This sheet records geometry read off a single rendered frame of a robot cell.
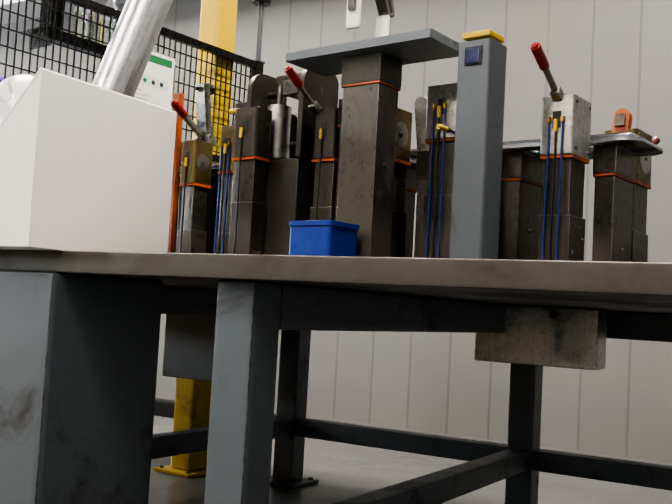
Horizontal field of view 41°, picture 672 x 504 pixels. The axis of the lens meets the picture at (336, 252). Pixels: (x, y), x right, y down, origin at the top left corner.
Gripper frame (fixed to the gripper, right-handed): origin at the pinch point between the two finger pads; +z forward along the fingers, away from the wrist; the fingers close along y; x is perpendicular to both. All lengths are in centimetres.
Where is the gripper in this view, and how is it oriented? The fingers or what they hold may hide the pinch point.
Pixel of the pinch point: (367, 33)
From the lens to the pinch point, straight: 191.7
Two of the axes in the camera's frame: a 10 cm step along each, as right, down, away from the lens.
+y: -4.7, -0.8, -8.8
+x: 8.8, 0.2, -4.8
